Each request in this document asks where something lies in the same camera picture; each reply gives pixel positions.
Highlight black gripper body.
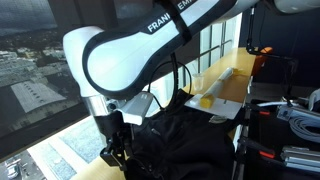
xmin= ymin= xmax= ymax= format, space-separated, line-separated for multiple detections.
xmin=94 ymin=110 xmax=134 ymax=148

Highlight black zip vest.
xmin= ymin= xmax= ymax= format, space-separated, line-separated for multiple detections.
xmin=123 ymin=88 xmax=240 ymax=180

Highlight clear plastic cup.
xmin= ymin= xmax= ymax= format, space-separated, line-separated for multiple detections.
xmin=192 ymin=72 xmax=205 ymax=92

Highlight yellow small block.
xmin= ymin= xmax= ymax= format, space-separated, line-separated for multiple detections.
xmin=199 ymin=67 xmax=240 ymax=110

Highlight dark mesh roller shade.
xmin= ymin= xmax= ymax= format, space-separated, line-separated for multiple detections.
xmin=0 ymin=0 xmax=83 ymax=138

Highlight white plastic cutting board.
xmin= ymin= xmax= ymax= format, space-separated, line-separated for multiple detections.
xmin=184 ymin=93 xmax=243 ymax=120

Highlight grey metal box bar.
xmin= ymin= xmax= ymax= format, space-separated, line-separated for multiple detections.
xmin=275 ymin=104 xmax=320 ymax=123

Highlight silver aluminium extrusion rails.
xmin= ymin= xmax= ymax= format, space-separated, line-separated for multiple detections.
xmin=279 ymin=145 xmax=320 ymax=174

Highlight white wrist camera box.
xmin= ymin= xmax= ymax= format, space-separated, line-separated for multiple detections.
xmin=120 ymin=91 xmax=155 ymax=127

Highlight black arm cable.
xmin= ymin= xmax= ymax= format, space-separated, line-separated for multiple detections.
xmin=147 ymin=52 xmax=193 ymax=112

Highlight black perforated metal rail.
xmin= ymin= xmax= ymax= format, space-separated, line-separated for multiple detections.
xmin=234 ymin=103 xmax=253 ymax=180

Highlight grey coiled cable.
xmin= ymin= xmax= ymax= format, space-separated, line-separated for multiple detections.
xmin=288 ymin=116 xmax=320 ymax=144

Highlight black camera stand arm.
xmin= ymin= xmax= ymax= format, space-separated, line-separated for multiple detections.
xmin=245 ymin=6 xmax=299 ymax=98

